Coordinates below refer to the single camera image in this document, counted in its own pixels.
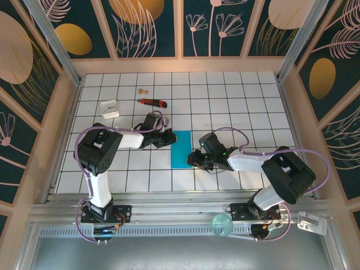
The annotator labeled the clear green plastic cup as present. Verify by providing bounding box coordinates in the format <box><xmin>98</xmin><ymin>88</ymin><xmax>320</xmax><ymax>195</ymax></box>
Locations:
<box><xmin>211</xmin><ymin>213</ymin><xmax>234</xmax><ymax>237</ymax></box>

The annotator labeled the aluminium table edge rail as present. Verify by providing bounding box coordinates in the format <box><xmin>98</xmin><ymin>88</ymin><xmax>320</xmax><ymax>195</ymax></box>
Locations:
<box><xmin>46</xmin><ymin>190</ymin><xmax>315</xmax><ymax>203</ymax></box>

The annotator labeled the perforated metal cable tray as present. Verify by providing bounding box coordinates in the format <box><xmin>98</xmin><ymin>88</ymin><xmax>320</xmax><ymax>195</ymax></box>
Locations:
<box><xmin>38</xmin><ymin>227</ymin><xmax>254</xmax><ymax>239</ymax></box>

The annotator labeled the aluminium side rail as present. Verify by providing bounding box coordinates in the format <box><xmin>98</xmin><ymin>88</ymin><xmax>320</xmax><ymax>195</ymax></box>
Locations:
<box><xmin>42</xmin><ymin>78</ymin><xmax>84</xmax><ymax>204</ymax></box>
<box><xmin>277</xmin><ymin>79</ymin><xmax>320</xmax><ymax>199</ymax></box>

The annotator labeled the black controller board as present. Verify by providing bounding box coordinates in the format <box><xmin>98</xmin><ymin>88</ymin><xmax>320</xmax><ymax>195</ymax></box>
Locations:
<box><xmin>251</xmin><ymin>222</ymin><xmax>279</xmax><ymax>241</ymax></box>
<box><xmin>92</xmin><ymin>224</ymin><xmax>116</xmax><ymax>240</ymax></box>

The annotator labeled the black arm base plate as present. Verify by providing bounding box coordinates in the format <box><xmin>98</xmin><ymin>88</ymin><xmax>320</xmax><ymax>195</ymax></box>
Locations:
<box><xmin>80</xmin><ymin>204</ymin><xmax>133</xmax><ymax>224</ymax></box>
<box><xmin>229</xmin><ymin>202</ymin><xmax>281</xmax><ymax>222</ymax></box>

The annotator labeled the aluminium corner post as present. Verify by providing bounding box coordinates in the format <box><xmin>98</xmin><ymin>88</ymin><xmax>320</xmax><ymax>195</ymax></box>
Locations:
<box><xmin>277</xmin><ymin>0</ymin><xmax>329</xmax><ymax>82</ymax></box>
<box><xmin>22</xmin><ymin>0</ymin><xmax>84</xmax><ymax>85</ymax></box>

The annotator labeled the blue cloth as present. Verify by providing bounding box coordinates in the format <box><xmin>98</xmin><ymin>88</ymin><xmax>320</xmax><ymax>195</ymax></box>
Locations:
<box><xmin>170</xmin><ymin>130</ymin><xmax>193</xmax><ymax>169</ymax></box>

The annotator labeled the wide aluminium base rail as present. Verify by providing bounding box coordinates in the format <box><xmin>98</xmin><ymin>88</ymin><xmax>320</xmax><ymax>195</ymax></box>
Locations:
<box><xmin>28</xmin><ymin>200</ymin><xmax>332</xmax><ymax>227</ymax></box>

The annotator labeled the red black utility knife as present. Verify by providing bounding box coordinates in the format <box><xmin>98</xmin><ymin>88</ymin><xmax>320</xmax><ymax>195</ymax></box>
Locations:
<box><xmin>137</xmin><ymin>98</ymin><xmax>168</xmax><ymax>110</ymax></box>

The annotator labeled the small white square clock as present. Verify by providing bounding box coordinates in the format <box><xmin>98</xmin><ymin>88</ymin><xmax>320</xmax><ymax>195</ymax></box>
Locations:
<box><xmin>100</xmin><ymin>100</ymin><xmax>120</xmax><ymax>120</ymax></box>

